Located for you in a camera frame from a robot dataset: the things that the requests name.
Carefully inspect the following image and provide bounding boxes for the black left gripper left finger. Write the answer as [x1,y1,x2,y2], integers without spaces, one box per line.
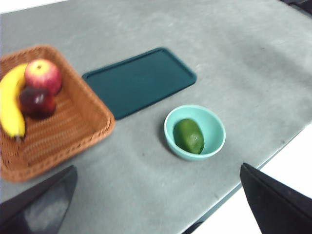
[0,165,78,234]

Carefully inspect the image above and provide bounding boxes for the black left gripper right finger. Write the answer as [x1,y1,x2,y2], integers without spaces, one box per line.
[239,163,312,234]

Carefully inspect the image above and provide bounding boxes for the teal ribbed bowl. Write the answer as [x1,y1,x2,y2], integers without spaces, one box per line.
[163,104,226,161]

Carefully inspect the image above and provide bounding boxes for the green avocado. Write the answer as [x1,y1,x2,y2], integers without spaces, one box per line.
[173,118,205,155]

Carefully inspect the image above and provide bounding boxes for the brown wicker basket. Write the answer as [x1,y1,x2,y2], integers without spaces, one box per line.
[0,44,116,183]

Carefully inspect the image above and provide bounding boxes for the yellow banana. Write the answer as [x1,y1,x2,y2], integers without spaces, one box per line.
[0,63,29,142]

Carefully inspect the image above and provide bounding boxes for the dark purple plum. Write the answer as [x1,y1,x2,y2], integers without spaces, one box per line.
[19,86,57,119]

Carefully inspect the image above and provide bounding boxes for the red apple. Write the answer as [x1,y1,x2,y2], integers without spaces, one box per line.
[24,59,62,96]

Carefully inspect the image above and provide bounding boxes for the black rectangular tray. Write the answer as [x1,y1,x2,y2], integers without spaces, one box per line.
[81,47,197,120]

